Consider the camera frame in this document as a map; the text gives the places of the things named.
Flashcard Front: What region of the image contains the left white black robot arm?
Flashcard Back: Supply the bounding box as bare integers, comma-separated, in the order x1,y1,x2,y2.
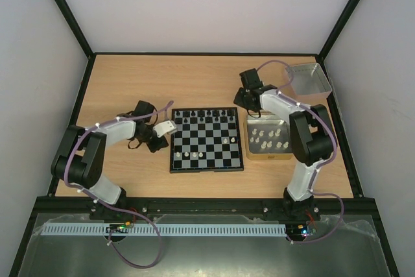
51,101,177,219

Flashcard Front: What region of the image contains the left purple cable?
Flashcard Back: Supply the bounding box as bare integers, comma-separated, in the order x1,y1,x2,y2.
64,100,163,269

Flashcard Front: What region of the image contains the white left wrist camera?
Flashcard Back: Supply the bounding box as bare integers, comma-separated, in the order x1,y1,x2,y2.
153,119,177,138

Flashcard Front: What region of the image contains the black grey chess board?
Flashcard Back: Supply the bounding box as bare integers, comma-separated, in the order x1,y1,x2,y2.
170,107,244,173

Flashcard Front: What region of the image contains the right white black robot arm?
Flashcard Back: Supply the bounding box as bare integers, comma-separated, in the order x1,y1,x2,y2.
233,69,337,220

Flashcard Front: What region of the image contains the black metal frame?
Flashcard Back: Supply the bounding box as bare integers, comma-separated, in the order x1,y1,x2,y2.
10,0,399,276

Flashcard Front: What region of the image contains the gold tin piece tray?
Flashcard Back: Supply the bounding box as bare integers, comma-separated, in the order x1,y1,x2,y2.
244,113,293,161

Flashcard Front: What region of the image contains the grey slotted cable duct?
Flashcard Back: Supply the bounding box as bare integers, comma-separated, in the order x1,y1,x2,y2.
40,223,286,237

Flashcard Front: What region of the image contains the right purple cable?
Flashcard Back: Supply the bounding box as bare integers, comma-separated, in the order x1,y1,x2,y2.
257,60,345,246

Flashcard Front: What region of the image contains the purple cable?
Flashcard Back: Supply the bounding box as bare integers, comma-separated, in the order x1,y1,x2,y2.
64,100,163,269
257,60,345,246

